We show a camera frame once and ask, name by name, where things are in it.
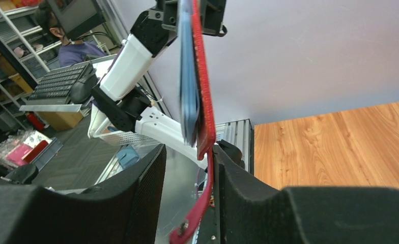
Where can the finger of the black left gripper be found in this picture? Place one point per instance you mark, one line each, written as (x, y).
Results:
(170, 15)
(211, 13)

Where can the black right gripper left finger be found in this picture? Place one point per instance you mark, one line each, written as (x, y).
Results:
(122, 209)

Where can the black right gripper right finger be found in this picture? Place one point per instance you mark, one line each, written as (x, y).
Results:
(250, 211)

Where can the red leather card holder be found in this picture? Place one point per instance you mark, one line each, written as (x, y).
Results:
(206, 133)

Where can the white cards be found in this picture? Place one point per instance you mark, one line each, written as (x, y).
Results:
(188, 93)

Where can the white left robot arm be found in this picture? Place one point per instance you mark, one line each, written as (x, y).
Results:
(118, 99)

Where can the tilted monitor screen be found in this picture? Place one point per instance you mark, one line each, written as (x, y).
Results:
(77, 17)

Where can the black computer mouse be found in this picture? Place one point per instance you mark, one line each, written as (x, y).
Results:
(81, 89)

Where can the black keyboard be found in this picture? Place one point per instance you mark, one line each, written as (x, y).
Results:
(54, 88)

